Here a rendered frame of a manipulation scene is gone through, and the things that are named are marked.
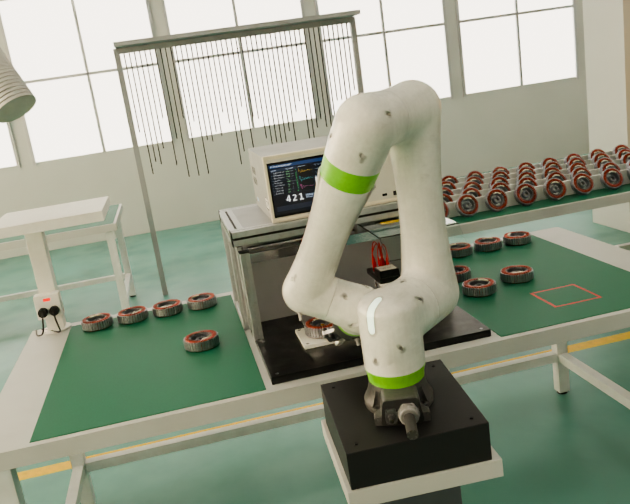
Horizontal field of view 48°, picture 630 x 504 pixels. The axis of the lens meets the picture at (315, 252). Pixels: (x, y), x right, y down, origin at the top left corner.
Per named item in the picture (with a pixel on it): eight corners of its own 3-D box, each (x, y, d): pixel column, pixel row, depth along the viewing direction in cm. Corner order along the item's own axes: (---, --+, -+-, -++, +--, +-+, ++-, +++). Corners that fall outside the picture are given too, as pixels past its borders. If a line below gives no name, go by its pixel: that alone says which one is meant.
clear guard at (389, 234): (468, 246, 204) (466, 226, 202) (388, 262, 200) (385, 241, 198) (426, 226, 235) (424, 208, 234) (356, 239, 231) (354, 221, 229)
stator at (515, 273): (499, 275, 256) (498, 265, 255) (531, 273, 253) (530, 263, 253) (502, 285, 245) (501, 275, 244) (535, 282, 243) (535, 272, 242)
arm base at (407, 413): (446, 444, 137) (443, 417, 135) (368, 453, 138) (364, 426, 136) (429, 378, 161) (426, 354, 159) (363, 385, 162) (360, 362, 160)
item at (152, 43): (392, 258, 577) (362, 9, 530) (163, 303, 545) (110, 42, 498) (374, 245, 625) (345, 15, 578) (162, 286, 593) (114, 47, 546)
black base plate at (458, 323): (491, 336, 204) (490, 328, 204) (272, 385, 193) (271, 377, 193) (431, 292, 249) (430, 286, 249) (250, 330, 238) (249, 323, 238)
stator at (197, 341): (177, 350, 228) (175, 340, 228) (202, 337, 237) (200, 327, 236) (202, 354, 222) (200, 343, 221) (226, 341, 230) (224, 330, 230)
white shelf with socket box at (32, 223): (130, 339, 246) (102, 210, 235) (18, 362, 240) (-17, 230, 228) (133, 310, 279) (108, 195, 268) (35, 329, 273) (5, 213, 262)
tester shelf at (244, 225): (444, 208, 227) (442, 194, 226) (232, 247, 216) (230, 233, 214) (399, 190, 269) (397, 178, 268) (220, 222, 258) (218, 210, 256)
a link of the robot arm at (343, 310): (382, 335, 155) (395, 288, 158) (327, 316, 155) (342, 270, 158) (370, 346, 168) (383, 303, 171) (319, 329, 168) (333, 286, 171)
